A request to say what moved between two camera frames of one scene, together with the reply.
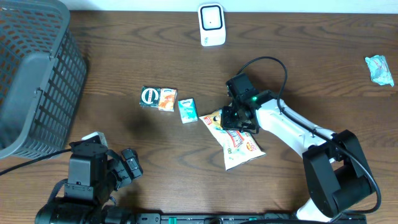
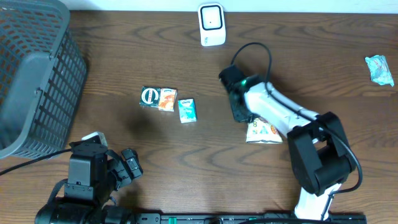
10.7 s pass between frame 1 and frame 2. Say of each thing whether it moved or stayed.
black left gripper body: stayed
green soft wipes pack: stayed
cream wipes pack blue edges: moved
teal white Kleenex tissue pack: stayed
